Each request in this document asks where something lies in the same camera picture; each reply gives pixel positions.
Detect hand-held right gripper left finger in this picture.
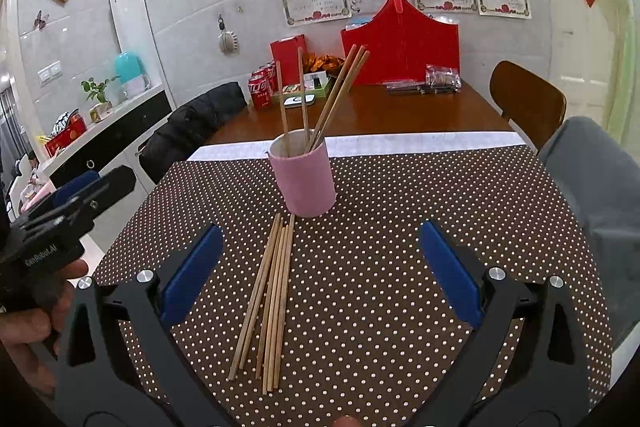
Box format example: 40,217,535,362
54,223,236,427

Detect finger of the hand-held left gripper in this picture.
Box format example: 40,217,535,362
59,165,137,229
19,170,102,219

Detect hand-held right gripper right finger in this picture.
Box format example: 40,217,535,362
419,220,593,427

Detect bunch of wooden chopsticks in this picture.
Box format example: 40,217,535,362
227,213,297,394

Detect pink cup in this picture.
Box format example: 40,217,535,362
268,130,337,219

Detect slim wooden chopstick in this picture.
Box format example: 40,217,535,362
275,61,292,156
315,51,371,152
311,48,365,152
307,45,359,150
298,47,310,154

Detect person's left hand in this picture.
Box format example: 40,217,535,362
0,259,89,390

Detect red tin with snacks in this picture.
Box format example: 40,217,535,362
43,109,87,158

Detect white sideboard cabinet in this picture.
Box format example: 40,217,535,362
36,83,174,258

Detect brown polka dot table mat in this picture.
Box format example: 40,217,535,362
92,144,614,427

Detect small gold box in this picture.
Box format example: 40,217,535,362
88,102,114,124

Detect small green plant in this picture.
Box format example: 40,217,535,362
81,75,121,106

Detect black jacket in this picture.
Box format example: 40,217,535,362
138,81,249,186

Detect teal white water dispenser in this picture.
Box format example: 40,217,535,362
114,51,151,100

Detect white cloth strip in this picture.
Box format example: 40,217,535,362
186,131,531,162

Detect grey cloth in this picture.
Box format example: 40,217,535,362
537,115,640,354

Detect wooden chair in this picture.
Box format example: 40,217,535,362
488,60,568,154

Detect dark flat packets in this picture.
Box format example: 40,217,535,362
385,79,431,96

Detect clear plastic bag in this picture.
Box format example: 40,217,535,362
424,64,462,94

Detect white door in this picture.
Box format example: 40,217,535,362
550,0,623,130

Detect red gift basket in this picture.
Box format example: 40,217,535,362
340,0,461,87

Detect tall red box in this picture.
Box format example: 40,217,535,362
270,34,307,74

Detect green tray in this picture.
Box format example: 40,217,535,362
280,71,335,100

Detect orange snack bags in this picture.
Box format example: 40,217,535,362
305,53,347,76

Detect green curtain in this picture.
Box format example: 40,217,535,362
605,0,640,135

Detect white wide wall switch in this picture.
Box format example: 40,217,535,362
37,60,62,84

